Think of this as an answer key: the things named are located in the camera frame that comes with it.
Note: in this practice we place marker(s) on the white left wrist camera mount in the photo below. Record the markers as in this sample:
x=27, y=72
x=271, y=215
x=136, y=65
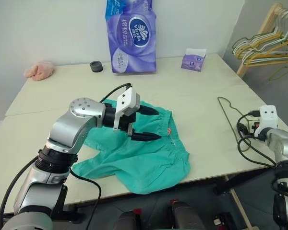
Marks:
x=128, y=99

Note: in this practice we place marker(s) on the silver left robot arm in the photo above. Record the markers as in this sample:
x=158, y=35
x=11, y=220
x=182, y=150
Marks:
x=69, y=129

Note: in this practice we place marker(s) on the purple toilet paper pack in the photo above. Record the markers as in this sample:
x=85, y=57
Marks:
x=132, y=40

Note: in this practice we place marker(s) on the green shorts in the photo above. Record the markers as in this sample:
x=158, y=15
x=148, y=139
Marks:
x=146, y=165

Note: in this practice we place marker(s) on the black round puck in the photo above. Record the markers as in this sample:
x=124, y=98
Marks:
x=96, y=66

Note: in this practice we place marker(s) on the wooden table leg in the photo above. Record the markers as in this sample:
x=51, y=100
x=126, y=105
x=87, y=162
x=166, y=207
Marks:
x=238, y=206

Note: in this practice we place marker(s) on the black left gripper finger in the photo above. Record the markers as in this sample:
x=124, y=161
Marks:
x=145, y=137
x=147, y=111

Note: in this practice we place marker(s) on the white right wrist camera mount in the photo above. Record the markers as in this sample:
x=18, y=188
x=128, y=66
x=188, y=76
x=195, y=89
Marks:
x=268, y=116

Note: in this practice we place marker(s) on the black white red device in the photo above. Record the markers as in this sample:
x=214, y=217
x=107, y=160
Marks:
x=222, y=219

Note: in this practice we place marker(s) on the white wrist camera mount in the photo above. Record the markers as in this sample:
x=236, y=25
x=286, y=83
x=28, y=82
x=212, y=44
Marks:
x=128, y=99
x=268, y=116

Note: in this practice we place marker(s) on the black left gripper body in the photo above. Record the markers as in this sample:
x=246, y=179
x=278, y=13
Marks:
x=126, y=122

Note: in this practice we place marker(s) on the pink plush cloth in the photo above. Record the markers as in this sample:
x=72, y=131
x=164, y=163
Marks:
x=39, y=70

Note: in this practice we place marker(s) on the black table clamp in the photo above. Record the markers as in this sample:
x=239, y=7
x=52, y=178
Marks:
x=222, y=188

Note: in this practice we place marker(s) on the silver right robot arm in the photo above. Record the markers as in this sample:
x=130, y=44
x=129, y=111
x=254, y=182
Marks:
x=282, y=143

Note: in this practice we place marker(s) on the small purple tissue pack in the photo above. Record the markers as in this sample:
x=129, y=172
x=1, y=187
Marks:
x=193, y=61

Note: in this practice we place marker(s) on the dark rounded shape red mark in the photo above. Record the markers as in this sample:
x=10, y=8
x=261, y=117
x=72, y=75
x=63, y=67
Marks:
x=183, y=214
x=132, y=219

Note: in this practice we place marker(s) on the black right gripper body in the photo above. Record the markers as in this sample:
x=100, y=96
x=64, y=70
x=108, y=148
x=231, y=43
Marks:
x=255, y=125

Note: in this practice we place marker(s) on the wooden hanger rack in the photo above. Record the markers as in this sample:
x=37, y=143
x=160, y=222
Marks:
x=266, y=28

